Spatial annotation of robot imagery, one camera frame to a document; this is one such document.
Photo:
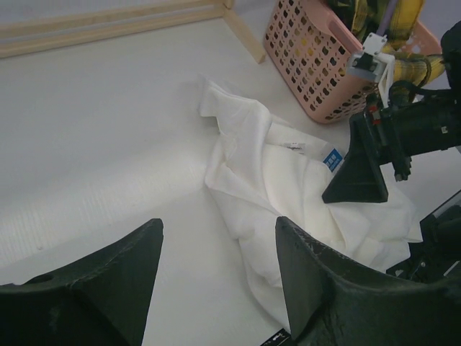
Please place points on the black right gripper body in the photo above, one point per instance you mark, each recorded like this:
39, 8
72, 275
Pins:
383, 144

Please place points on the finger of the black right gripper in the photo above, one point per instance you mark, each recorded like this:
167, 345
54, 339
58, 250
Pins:
359, 179

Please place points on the wooden clothes rack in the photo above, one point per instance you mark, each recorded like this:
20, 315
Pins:
52, 33

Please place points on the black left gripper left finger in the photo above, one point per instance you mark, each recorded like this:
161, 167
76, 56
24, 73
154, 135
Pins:
100, 299

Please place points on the yellow plaid flannel shirt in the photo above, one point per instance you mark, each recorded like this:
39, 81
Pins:
364, 17

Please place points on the pink plastic laundry basket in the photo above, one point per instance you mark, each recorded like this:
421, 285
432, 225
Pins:
311, 48

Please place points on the white collared shirt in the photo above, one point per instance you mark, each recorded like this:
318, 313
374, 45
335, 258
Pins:
261, 168

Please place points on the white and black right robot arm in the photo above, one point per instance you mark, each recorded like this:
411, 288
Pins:
415, 121

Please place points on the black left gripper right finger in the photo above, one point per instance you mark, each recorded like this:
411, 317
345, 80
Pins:
334, 300

